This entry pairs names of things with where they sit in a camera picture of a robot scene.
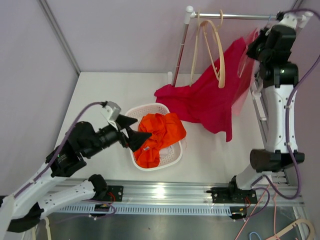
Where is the magenta t shirt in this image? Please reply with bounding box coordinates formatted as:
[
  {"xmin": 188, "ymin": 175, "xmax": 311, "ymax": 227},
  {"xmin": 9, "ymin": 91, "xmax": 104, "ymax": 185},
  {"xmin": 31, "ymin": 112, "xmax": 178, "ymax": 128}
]
[{"xmin": 154, "ymin": 37, "xmax": 246, "ymax": 142}]

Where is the beige hanger on floor left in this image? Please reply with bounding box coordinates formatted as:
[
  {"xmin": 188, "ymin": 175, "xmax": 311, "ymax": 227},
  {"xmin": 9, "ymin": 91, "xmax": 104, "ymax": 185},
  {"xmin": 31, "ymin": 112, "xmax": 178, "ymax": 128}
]
[{"xmin": 31, "ymin": 217, "xmax": 52, "ymax": 240}]

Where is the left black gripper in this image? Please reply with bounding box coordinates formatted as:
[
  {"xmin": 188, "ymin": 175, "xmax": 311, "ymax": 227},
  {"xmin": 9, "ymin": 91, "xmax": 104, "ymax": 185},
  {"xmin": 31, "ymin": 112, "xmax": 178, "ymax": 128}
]
[{"xmin": 85, "ymin": 114, "xmax": 152, "ymax": 158}]

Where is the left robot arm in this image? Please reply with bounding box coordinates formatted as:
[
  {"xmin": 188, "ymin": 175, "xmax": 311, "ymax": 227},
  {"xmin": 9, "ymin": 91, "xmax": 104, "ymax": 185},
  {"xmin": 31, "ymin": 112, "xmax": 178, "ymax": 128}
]
[{"xmin": 0, "ymin": 114, "xmax": 152, "ymax": 233}]

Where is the beige hanger of white shirt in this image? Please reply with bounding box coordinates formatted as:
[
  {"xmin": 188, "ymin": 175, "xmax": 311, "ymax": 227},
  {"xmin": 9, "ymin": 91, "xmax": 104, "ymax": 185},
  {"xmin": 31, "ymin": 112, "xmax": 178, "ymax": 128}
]
[{"xmin": 189, "ymin": 10, "xmax": 201, "ymax": 87}]

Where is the white perforated plastic basket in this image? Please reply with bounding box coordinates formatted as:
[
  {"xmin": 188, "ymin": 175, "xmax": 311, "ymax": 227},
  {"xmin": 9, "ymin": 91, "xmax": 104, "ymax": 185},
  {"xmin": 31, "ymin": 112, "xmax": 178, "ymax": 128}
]
[{"xmin": 125, "ymin": 103, "xmax": 183, "ymax": 172}]

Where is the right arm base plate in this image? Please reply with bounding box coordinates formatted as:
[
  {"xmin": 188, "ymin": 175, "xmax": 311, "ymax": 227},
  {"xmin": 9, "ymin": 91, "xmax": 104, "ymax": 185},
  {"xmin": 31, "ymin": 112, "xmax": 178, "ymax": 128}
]
[{"xmin": 206, "ymin": 185, "xmax": 258, "ymax": 221}]

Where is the beige hanger on floor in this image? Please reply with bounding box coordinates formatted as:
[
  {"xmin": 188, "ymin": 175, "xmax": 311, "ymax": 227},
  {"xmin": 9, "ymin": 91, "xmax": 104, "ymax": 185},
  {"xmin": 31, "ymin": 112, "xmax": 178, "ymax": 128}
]
[
  {"xmin": 264, "ymin": 218, "xmax": 316, "ymax": 240},
  {"xmin": 31, "ymin": 217, "xmax": 52, "ymax": 240}
]

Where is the blue hanger on floor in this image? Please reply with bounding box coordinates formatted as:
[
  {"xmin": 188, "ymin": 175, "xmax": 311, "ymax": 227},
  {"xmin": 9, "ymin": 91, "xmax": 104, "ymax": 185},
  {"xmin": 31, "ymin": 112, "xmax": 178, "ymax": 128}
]
[{"xmin": 248, "ymin": 231, "xmax": 262, "ymax": 240}]

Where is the beige hanger of orange shirt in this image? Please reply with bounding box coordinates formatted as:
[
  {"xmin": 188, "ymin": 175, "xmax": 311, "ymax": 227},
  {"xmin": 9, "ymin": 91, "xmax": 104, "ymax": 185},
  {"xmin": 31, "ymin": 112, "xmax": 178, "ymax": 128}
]
[{"xmin": 199, "ymin": 9, "xmax": 226, "ymax": 89}]

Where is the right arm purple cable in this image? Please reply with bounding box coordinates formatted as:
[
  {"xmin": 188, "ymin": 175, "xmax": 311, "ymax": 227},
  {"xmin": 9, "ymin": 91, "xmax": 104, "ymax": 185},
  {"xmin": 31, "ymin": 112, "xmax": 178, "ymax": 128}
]
[{"xmin": 246, "ymin": 8, "xmax": 320, "ymax": 221}]

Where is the white t shirt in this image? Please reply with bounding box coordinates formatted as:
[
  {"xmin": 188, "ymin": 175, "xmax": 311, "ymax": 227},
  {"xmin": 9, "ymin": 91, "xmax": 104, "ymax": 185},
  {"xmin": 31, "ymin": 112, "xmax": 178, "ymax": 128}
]
[{"xmin": 159, "ymin": 145, "xmax": 173, "ymax": 158}]

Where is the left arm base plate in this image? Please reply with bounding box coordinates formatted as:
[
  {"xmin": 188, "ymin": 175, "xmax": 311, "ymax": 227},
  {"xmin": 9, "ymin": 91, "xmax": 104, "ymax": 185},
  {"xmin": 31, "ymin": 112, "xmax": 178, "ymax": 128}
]
[{"xmin": 89, "ymin": 185, "xmax": 124, "ymax": 218}]

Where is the orange t shirt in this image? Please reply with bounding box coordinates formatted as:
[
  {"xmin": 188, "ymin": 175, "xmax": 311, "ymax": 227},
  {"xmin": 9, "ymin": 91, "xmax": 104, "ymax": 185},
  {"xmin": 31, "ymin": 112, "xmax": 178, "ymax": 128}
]
[{"xmin": 134, "ymin": 113, "xmax": 187, "ymax": 169}]

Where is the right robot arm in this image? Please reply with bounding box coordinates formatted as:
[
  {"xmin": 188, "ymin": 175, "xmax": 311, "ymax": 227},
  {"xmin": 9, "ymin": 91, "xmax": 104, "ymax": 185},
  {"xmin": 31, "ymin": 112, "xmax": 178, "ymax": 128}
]
[{"xmin": 227, "ymin": 24, "xmax": 305, "ymax": 203}]

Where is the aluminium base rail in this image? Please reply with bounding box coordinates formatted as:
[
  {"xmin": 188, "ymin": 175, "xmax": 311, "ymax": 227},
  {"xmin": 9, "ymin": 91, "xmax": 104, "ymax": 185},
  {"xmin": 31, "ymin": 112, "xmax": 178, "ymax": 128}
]
[{"xmin": 39, "ymin": 179, "xmax": 304, "ymax": 216}]

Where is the metal clothes rack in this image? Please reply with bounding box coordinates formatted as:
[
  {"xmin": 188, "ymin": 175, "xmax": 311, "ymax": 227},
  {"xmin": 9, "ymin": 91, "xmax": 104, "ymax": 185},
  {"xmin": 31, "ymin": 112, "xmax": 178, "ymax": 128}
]
[{"xmin": 171, "ymin": 5, "xmax": 315, "ymax": 123}]

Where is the pink hanger on floor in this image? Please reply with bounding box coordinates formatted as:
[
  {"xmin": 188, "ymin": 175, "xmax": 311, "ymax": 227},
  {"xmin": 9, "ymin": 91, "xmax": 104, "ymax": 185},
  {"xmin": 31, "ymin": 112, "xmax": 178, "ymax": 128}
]
[{"xmin": 234, "ymin": 182, "xmax": 280, "ymax": 240}]

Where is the beige hanger on floor right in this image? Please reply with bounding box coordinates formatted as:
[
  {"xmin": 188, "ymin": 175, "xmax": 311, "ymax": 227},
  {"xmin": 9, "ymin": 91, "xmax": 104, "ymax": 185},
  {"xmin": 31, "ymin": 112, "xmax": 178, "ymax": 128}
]
[{"xmin": 264, "ymin": 218, "xmax": 316, "ymax": 240}]

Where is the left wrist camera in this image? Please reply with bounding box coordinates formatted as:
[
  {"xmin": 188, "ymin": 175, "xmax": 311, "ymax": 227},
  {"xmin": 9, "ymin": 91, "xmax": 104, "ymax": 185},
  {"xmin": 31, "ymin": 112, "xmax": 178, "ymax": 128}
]
[{"xmin": 100, "ymin": 101, "xmax": 121, "ymax": 130}]

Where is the pink hanger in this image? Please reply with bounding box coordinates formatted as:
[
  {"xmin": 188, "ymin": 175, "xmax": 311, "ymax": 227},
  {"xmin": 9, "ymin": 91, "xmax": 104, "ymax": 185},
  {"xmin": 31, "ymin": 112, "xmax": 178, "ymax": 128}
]
[
  {"xmin": 234, "ymin": 182, "xmax": 280, "ymax": 240},
  {"xmin": 237, "ymin": 28, "xmax": 259, "ymax": 78}
]

